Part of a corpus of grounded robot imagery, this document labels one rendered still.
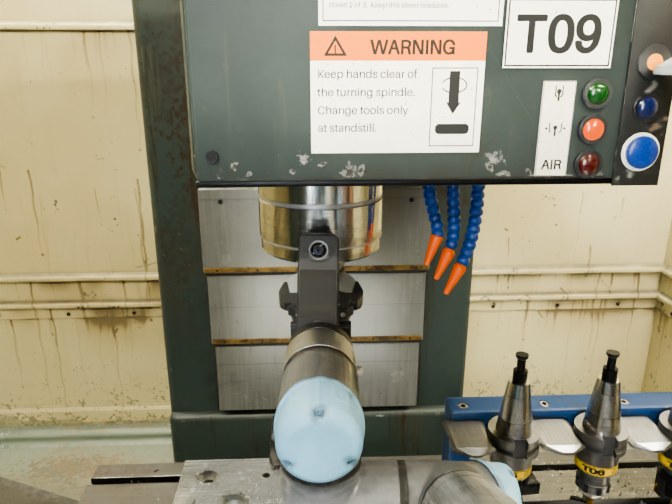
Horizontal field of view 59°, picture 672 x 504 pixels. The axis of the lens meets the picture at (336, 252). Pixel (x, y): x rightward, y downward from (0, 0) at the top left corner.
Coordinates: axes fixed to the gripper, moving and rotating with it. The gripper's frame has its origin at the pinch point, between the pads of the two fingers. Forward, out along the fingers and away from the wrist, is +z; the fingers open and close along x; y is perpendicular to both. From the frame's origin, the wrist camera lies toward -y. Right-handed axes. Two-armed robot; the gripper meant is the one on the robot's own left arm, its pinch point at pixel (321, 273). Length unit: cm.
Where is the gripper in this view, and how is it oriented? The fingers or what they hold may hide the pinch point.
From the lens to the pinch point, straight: 81.1
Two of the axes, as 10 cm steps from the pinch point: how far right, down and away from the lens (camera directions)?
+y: 0.0, 9.5, 3.1
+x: 10.0, 0.0, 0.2
